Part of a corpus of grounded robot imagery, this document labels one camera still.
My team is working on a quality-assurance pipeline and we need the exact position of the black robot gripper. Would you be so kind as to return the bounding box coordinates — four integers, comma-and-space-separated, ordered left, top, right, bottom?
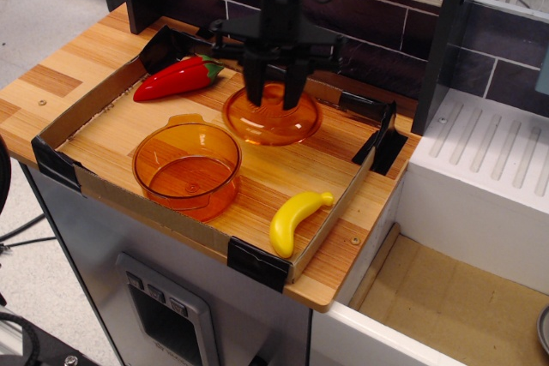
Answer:
210, 0, 344, 111

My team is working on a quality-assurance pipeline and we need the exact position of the orange transparent pot lid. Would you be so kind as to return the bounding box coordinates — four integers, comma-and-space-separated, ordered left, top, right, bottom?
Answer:
222, 82, 323, 146

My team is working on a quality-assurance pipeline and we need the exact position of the orange transparent plastic pot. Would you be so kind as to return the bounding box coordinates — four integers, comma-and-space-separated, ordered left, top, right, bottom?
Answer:
132, 114, 242, 222

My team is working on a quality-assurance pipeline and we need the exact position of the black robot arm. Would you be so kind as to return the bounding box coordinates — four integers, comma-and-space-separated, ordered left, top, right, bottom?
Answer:
210, 0, 345, 111

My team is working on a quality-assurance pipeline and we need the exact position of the red toy chili pepper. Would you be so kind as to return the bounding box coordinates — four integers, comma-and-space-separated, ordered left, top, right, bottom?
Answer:
133, 55, 224, 103

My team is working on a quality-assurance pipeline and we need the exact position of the cardboard fence with black tape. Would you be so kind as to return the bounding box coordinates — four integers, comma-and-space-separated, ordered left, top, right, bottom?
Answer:
32, 27, 419, 305

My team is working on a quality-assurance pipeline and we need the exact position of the yellow toy banana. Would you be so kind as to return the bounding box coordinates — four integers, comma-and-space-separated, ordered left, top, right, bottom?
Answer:
269, 191, 335, 258

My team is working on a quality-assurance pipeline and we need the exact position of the silver toy dishwasher front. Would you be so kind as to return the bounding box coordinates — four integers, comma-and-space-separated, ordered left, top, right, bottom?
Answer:
24, 167, 311, 365

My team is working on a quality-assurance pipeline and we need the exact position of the white toy sink unit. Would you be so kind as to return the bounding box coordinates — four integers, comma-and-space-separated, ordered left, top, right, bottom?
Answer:
310, 91, 548, 365

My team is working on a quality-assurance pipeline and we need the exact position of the grey plate edge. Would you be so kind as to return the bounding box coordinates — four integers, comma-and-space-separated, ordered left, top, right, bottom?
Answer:
536, 305, 549, 354

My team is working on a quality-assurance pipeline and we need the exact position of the black cable on floor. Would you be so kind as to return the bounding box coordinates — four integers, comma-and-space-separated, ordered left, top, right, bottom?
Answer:
0, 213, 57, 255

